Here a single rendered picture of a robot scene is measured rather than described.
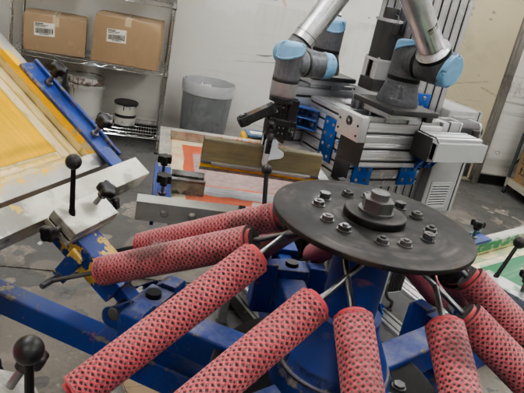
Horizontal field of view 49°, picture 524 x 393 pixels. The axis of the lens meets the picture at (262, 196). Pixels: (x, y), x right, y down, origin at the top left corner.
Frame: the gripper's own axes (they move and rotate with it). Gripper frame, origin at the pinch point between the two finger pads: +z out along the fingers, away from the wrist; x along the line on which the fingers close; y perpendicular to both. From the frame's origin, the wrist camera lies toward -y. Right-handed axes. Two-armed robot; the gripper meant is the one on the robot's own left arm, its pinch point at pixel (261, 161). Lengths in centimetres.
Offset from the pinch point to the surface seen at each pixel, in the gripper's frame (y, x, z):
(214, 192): -11.6, 4.4, 13.2
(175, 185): -24.2, -5.0, 8.8
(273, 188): 8.9, 15.3, 13.7
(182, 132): -21, 55, 11
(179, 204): -23.9, -27.5, 4.9
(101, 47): -77, 319, 28
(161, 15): -34, 366, 1
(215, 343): -18, -79, 7
